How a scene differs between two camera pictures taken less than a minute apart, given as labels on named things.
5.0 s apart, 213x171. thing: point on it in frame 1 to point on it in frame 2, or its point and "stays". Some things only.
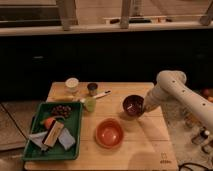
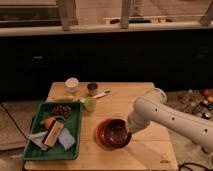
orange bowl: (109, 133) stays
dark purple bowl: (133, 105) to (113, 133)
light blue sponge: (66, 139) stays
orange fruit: (48, 122) stays
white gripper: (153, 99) to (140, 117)
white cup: (71, 85) stays
